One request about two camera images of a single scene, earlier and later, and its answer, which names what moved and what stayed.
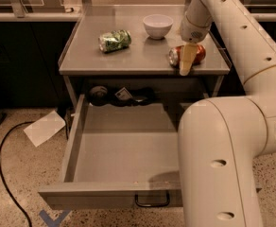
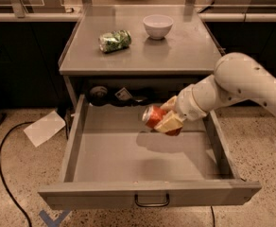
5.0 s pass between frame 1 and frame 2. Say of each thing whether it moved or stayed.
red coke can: moved
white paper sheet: stayed
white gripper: moved
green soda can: stayed
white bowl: stayed
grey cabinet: stayed
